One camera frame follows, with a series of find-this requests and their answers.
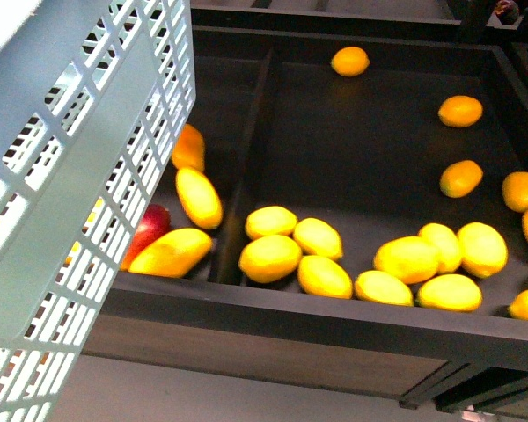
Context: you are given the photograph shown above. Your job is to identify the light blue plastic basket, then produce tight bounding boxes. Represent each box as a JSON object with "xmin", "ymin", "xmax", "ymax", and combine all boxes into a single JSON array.
[{"xmin": 0, "ymin": 1, "xmax": 195, "ymax": 421}]

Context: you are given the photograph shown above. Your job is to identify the orange yellow mango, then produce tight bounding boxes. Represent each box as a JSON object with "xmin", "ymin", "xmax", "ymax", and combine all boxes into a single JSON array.
[{"xmin": 171, "ymin": 123, "xmax": 205, "ymax": 173}]

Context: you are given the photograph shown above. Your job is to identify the red mango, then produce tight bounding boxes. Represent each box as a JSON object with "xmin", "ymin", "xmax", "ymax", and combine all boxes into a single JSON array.
[{"xmin": 120, "ymin": 204, "xmax": 171, "ymax": 271}]

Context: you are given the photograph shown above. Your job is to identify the wooden display stand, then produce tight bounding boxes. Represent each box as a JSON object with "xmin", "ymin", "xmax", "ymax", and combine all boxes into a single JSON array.
[{"xmin": 84, "ymin": 3, "xmax": 528, "ymax": 418}]

